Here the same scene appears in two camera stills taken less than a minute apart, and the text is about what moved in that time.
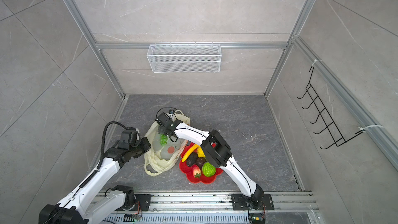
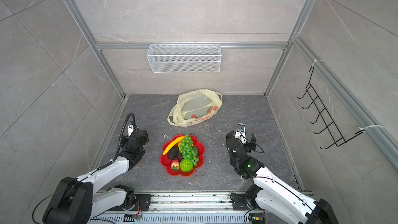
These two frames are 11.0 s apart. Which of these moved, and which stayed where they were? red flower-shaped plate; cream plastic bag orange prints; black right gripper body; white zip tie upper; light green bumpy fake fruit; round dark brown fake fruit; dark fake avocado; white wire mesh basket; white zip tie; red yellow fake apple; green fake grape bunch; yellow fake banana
Moved: green fake grape bunch; black right gripper body; yellow fake banana; light green bumpy fake fruit; cream plastic bag orange prints; red yellow fake apple; red flower-shaped plate; dark fake avocado; round dark brown fake fruit
Stayed: white zip tie; white zip tie upper; white wire mesh basket
